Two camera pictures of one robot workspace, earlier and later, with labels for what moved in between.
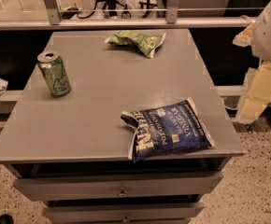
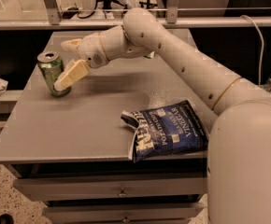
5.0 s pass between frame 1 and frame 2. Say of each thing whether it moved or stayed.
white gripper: moved
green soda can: stayed
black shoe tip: stayed
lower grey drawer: stayed
